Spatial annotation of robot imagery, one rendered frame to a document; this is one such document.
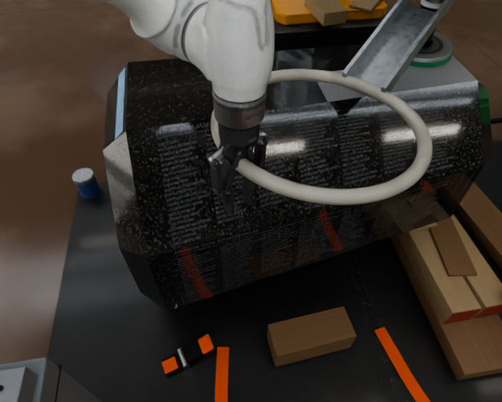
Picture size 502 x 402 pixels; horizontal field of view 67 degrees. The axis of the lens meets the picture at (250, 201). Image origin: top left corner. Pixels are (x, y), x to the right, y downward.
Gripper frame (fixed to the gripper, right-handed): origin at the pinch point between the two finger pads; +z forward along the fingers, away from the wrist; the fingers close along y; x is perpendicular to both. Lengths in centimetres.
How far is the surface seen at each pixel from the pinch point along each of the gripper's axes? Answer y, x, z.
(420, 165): 28.2, -22.2, -10.3
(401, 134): 59, -2, 8
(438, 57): 83, 8, -5
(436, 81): 75, 2, -2
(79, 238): -28, 86, 86
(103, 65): 43, 223, 81
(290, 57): 50, 39, -1
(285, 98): 33.8, 23.2, 0.3
